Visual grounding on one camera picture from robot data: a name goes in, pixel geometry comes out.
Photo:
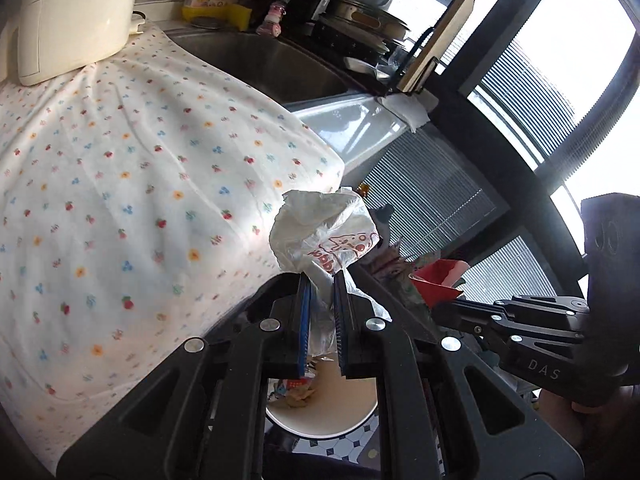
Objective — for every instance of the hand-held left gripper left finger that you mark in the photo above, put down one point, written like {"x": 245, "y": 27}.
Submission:
{"x": 304, "y": 330}

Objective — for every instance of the window blinds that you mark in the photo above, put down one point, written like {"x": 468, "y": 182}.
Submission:
{"x": 430, "y": 195}

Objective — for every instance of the pink figure bottle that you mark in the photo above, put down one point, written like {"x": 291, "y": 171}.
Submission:
{"x": 274, "y": 17}

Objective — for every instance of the person's right hand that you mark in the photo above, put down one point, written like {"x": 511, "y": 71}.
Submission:
{"x": 565, "y": 410}

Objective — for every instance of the white dish cloth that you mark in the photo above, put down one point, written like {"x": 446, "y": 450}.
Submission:
{"x": 407, "y": 110}

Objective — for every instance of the black dish rack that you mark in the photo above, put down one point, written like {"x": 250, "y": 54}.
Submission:
{"x": 350, "y": 30}

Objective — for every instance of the orange spray bottle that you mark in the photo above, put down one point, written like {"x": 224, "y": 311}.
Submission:
{"x": 363, "y": 191}

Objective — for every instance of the white round waste bin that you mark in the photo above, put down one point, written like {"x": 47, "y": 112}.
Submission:
{"x": 330, "y": 410}

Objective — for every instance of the cream rice cooker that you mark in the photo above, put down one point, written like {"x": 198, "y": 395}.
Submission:
{"x": 65, "y": 15}

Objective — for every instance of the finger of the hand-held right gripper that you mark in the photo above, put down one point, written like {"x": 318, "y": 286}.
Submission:
{"x": 465, "y": 321}
{"x": 530, "y": 306}

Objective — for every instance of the wooden cutting board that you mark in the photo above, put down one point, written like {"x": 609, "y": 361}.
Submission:
{"x": 440, "y": 35}

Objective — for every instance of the stainless steel sink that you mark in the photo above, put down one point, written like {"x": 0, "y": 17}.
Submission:
{"x": 280, "y": 65}

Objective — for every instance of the brown paper bag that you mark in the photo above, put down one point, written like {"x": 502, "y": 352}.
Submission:
{"x": 297, "y": 399}

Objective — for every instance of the floral white tablecloth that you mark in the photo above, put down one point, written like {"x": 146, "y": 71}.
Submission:
{"x": 125, "y": 185}

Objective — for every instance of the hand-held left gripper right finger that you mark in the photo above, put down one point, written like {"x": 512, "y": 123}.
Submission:
{"x": 341, "y": 327}

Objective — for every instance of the stack of metal pans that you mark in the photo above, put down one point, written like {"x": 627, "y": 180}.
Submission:
{"x": 365, "y": 7}

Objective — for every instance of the white plastic bag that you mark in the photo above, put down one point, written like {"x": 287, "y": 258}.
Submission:
{"x": 320, "y": 230}

